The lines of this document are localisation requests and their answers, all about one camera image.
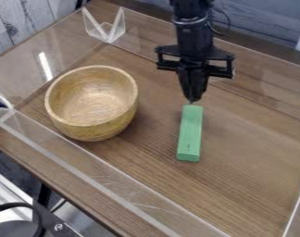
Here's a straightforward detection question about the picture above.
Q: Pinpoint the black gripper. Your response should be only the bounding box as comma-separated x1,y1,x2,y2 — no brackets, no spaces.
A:
155,23,235,102

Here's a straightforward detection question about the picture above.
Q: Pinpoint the green rectangular block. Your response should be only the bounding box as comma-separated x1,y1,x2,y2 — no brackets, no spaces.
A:
175,105,203,162

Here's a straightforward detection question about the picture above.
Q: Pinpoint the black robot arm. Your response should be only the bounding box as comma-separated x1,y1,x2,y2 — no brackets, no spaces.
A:
155,0,235,103

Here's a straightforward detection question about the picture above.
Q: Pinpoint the brown wooden bowl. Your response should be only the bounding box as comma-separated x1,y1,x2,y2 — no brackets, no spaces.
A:
44,65,139,142

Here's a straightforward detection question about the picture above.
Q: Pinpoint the black table leg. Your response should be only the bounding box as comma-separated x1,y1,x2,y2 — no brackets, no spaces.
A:
37,184,52,207

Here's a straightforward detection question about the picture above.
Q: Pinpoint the clear acrylic corner bracket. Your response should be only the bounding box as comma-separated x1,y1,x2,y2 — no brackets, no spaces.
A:
82,7,124,44

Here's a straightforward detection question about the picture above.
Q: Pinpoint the black metal base plate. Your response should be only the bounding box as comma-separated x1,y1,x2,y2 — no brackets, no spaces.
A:
33,204,83,237

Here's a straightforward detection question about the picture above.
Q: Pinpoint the black cable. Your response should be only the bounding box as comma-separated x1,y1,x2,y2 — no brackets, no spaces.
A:
0,202,44,237

